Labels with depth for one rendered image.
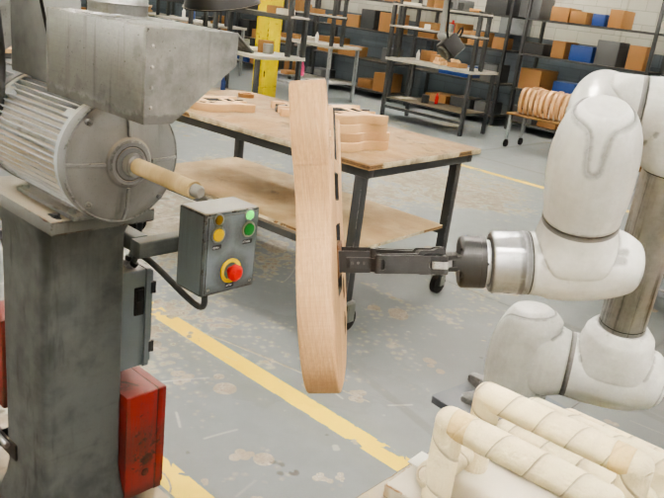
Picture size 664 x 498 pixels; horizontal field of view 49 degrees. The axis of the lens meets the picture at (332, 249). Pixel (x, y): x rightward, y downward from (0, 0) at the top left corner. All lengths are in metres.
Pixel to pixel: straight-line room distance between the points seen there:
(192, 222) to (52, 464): 0.66
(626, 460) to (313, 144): 0.48
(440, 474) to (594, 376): 0.98
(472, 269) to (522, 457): 0.34
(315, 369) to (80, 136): 0.71
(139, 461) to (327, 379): 1.14
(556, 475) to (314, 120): 0.47
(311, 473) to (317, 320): 1.85
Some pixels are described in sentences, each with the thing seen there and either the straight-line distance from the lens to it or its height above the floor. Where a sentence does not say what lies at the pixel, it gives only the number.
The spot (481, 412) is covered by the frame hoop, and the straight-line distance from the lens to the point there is 0.84.
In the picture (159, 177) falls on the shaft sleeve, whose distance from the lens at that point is 1.36.
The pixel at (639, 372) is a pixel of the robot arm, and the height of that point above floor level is 0.91.
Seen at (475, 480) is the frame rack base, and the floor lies 1.10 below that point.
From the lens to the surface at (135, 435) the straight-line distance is 1.95.
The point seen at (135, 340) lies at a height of 0.74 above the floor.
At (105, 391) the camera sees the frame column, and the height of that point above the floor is 0.64.
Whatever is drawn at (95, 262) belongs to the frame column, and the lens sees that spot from 1.69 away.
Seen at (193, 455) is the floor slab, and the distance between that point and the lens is 2.75.
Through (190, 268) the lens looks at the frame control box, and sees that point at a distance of 1.69.
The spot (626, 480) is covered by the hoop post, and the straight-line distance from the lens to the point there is 0.80.
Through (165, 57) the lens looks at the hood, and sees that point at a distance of 1.14.
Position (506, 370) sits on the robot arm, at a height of 0.83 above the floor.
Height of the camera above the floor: 1.59
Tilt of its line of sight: 19 degrees down
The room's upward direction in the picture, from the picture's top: 7 degrees clockwise
